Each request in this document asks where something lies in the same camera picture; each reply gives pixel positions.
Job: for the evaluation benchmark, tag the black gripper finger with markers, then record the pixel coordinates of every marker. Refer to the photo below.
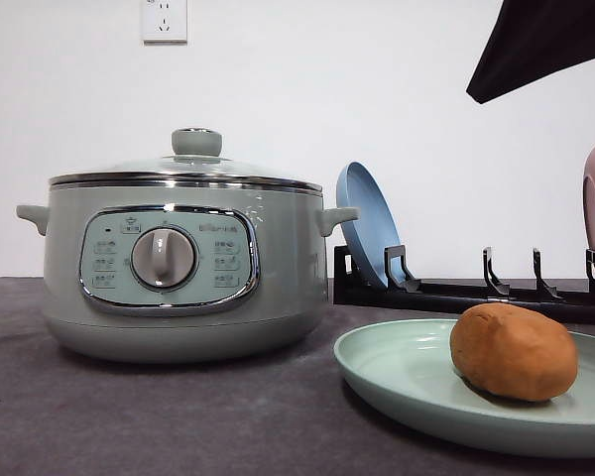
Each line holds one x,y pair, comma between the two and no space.
532,39

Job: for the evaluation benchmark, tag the brown potato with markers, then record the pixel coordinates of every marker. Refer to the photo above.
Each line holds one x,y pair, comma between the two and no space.
513,352

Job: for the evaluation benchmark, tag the green plate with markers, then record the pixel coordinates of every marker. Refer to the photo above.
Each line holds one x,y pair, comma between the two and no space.
405,368

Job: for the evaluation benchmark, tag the glass steamer lid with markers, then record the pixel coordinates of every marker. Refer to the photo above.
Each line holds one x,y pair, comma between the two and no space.
196,162

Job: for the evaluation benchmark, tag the blue plate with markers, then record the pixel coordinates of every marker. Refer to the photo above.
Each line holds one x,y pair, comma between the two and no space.
377,227

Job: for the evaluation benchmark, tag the black plate rack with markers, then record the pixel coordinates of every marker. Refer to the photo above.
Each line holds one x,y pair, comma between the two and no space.
403,291

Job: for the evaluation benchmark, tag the green electric steamer pot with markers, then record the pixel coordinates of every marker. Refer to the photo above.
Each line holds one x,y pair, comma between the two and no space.
184,267

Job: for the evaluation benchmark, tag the dark grey table mat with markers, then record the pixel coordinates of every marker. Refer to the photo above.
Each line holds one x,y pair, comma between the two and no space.
64,413

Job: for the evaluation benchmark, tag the white wall socket left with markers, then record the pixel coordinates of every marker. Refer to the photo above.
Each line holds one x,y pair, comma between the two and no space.
166,23

